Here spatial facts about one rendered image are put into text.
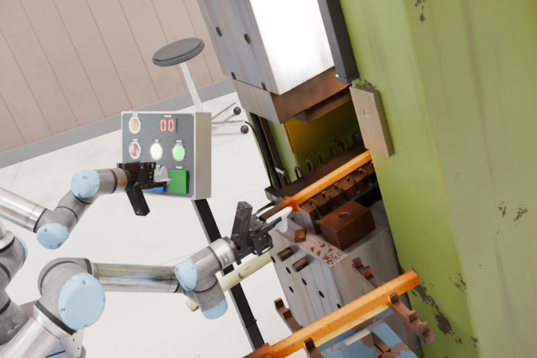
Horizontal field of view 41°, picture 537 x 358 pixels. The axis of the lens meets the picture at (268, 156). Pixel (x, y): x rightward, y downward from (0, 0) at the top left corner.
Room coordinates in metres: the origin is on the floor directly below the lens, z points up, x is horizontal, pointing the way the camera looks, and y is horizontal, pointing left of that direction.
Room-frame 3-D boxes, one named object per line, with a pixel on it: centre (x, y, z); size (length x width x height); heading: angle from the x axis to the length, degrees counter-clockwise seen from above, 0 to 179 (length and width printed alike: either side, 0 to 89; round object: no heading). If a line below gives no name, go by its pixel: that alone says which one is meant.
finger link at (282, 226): (1.70, 0.02, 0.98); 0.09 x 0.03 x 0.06; 110
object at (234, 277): (2.04, 0.21, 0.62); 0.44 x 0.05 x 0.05; 114
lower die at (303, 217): (1.85, -0.21, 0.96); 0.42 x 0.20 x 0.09; 114
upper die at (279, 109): (1.85, -0.21, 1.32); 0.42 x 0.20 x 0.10; 114
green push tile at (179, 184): (2.08, 0.30, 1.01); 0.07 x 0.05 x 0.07; 49
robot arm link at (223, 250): (1.64, 0.20, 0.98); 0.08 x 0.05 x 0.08; 24
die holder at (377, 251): (1.80, -0.24, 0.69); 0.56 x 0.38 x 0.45; 114
